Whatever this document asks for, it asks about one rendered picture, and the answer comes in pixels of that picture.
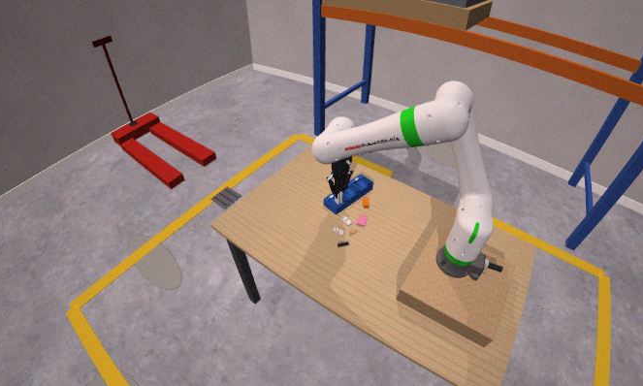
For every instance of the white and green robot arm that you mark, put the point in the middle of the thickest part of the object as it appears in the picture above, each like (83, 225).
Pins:
(449, 118)

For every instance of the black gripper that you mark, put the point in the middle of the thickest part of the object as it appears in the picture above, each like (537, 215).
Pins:
(342, 176)

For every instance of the blue three-compartment bin rack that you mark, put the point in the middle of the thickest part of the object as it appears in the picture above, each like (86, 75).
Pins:
(357, 188)

